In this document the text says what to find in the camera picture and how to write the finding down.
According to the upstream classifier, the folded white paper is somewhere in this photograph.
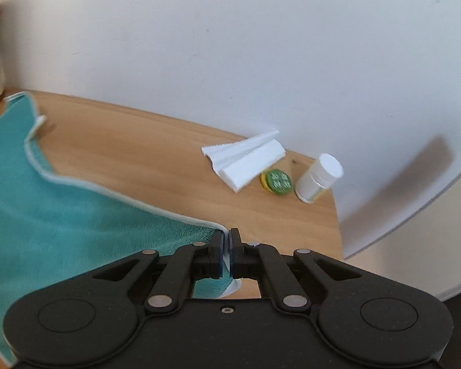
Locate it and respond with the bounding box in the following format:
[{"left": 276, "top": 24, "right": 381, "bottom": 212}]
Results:
[{"left": 201, "top": 131, "right": 286, "bottom": 192}]

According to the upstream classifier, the green yellow round tin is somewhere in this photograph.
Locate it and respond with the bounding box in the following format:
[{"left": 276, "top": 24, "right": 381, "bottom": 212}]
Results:
[{"left": 260, "top": 168, "right": 293, "bottom": 196}]

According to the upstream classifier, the white pill bottle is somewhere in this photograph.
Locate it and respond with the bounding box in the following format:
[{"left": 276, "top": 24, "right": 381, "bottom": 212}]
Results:
[{"left": 295, "top": 153, "right": 344, "bottom": 204}]

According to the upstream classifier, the teal microfiber towel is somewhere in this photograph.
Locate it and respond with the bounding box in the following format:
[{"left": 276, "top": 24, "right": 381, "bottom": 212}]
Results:
[{"left": 0, "top": 92, "right": 220, "bottom": 365}]

